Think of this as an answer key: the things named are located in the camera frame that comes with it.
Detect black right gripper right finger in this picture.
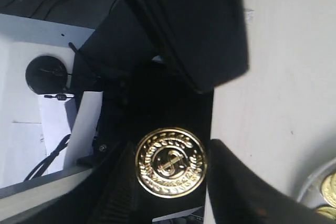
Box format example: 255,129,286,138
206,139,333,223

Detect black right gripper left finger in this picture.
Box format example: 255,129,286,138
1,143,135,223

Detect gold coin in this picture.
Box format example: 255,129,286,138
135,127,207,199

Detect round steel plate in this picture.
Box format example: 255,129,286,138
297,158,335,219

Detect white paper sheet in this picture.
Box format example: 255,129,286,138
36,91,103,175

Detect black round desk grommet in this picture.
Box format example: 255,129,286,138
25,55,68,95

